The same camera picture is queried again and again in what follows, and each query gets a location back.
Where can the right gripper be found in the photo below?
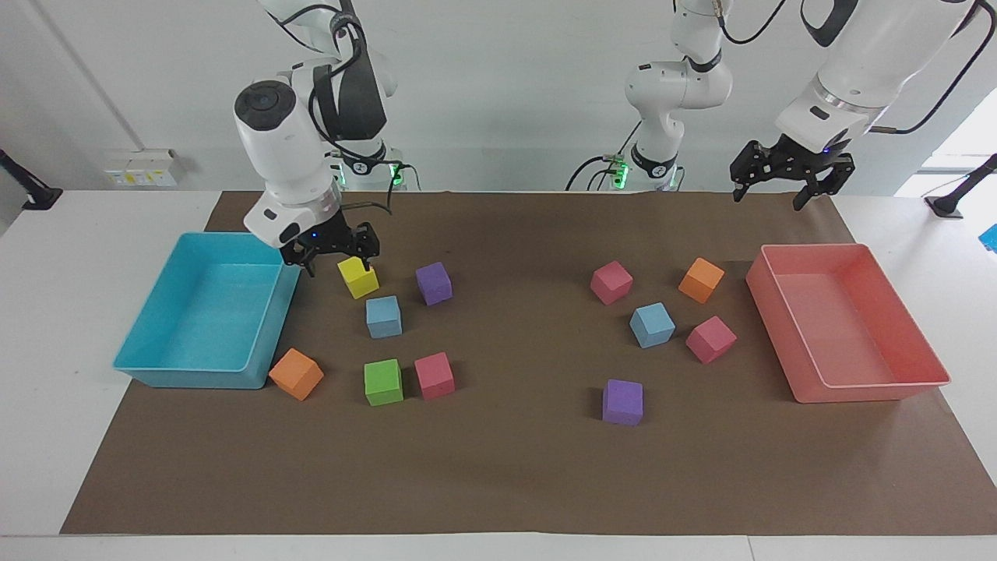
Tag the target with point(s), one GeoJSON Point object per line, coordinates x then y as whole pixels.
{"type": "Point", "coordinates": [321, 235]}

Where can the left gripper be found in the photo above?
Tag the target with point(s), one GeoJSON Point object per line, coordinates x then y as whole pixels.
{"type": "Point", "coordinates": [808, 156]}

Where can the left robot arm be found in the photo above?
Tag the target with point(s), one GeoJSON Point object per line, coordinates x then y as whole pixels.
{"type": "Point", "coordinates": [678, 86]}

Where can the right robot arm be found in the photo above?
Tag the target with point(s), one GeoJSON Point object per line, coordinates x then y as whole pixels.
{"type": "Point", "coordinates": [273, 148]}

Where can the yellow block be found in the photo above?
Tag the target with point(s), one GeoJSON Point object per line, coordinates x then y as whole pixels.
{"type": "Point", "coordinates": [360, 280]}

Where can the light blue block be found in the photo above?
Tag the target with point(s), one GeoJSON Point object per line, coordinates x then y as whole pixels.
{"type": "Point", "coordinates": [653, 326]}
{"type": "Point", "coordinates": [384, 318]}

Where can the purple block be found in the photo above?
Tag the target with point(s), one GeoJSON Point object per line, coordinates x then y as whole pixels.
{"type": "Point", "coordinates": [434, 284]}
{"type": "Point", "coordinates": [623, 403]}

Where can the orange block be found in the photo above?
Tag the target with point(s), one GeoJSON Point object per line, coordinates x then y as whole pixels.
{"type": "Point", "coordinates": [296, 375]}
{"type": "Point", "coordinates": [701, 280]}

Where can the blue plastic bin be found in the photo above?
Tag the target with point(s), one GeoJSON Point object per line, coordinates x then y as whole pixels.
{"type": "Point", "coordinates": [204, 312]}

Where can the green block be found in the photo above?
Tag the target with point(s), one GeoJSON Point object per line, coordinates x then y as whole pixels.
{"type": "Point", "coordinates": [384, 383]}

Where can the black stand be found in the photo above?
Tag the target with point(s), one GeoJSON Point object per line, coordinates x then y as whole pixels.
{"type": "Point", "coordinates": [952, 201]}
{"type": "Point", "coordinates": [35, 195]}

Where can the pink block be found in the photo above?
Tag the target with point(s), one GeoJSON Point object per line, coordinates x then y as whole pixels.
{"type": "Point", "coordinates": [611, 282]}
{"type": "Point", "coordinates": [435, 376]}
{"type": "Point", "coordinates": [711, 340]}

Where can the pink plastic bin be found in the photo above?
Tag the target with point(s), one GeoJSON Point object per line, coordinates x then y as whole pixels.
{"type": "Point", "coordinates": [845, 327]}

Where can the blue object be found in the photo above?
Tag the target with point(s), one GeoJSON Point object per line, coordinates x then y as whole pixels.
{"type": "Point", "coordinates": [990, 238]}

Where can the white wall socket box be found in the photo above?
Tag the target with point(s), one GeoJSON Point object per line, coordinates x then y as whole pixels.
{"type": "Point", "coordinates": [144, 167]}

